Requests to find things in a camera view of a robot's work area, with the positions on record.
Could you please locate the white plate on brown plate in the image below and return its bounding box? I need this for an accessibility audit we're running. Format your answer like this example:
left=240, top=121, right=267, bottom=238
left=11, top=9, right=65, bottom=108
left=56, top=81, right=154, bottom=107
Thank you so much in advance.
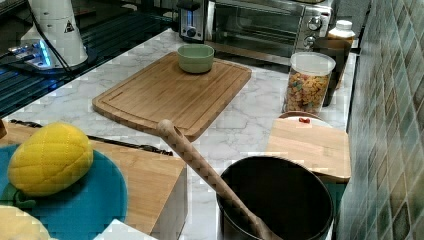
left=280, top=111, right=331, bottom=127

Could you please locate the stainless toaster oven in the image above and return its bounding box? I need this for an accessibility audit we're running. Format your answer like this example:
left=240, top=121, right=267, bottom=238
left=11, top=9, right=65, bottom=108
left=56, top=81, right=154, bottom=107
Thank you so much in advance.
left=204, top=0, right=339, bottom=65

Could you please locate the black two-slot toaster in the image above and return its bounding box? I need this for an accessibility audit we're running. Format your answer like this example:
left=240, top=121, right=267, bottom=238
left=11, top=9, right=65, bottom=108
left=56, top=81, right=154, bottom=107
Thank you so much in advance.
left=177, top=0, right=207, bottom=43

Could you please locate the blue round plate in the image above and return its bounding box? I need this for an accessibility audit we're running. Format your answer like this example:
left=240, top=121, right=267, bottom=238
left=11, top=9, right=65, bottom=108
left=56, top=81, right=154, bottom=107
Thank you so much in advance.
left=1, top=151, right=128, bottom=240

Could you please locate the dark metal cup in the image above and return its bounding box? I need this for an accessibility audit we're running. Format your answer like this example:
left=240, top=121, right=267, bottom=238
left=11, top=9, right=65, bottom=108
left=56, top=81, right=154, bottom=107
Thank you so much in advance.
left=313, top=37, right=351, bottom=107

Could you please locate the wooden drawer cabinet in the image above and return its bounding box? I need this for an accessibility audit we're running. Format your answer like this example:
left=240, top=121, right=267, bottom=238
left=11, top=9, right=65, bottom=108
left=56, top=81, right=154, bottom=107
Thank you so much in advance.
left=1, top=124, right=187, bottom=240

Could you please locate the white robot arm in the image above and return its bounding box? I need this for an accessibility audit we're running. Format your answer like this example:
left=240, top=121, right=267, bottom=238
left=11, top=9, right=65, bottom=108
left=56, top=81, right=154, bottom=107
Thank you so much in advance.
left=21, top=0, right=88, bottom=70

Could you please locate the teal box with wooden lid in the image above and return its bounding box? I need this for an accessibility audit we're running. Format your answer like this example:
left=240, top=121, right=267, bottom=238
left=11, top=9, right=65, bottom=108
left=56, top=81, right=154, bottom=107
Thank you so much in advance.
left=265, top=118, right=352, bottom=214

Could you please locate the green ceramic bowl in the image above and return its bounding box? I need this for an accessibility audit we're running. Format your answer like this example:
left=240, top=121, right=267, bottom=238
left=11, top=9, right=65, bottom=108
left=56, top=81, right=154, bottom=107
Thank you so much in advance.
left=177, top=44, right=215, bottom=74

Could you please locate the white box corner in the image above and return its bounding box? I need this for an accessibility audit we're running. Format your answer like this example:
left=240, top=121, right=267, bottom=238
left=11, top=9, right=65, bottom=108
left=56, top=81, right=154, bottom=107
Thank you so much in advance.
left=93, top=219, right=157, bottom=240

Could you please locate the pale yellow plush toy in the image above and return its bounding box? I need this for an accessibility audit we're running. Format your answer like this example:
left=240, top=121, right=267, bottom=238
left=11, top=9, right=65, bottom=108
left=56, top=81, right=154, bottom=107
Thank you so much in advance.
left=0, top=206, right=50, bottom=240

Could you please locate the bamboo cutting board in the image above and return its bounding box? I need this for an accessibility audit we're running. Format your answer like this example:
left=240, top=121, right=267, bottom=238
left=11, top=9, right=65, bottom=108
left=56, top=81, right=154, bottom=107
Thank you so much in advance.
left=92, top=52, right=251, bottom=141

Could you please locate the white-capped amber bottle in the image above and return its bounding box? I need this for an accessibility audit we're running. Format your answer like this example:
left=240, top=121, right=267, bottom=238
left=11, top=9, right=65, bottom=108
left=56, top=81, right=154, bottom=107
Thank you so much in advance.
left=328, top=20, right=355, bottom=45

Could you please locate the clear cereal storage jar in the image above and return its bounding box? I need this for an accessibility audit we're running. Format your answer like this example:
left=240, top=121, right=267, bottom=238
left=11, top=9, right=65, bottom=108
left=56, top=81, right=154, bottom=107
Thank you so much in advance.
left=283, top=52, right=335, bottom=115

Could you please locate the small red food piece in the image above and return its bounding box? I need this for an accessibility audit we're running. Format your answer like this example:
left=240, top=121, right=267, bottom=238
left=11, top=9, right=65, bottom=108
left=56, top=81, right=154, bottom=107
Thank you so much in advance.
left=298, top=117, right=310, bottom=124

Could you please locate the wooden spoon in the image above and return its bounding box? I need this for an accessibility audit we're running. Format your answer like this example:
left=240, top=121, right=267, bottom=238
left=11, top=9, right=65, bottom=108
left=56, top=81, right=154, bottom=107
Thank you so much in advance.
left=157, top=119, right=283, bottom=240

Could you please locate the black cooking pot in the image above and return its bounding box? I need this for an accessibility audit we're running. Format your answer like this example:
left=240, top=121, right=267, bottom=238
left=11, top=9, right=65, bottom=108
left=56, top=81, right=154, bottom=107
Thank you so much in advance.
left=221, top=156, right=334, bottom=240

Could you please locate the yellow plush pineapple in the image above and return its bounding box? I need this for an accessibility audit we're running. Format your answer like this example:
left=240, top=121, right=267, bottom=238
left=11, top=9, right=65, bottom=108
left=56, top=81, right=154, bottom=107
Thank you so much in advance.
left=7, top=122, right=94, bottom=197

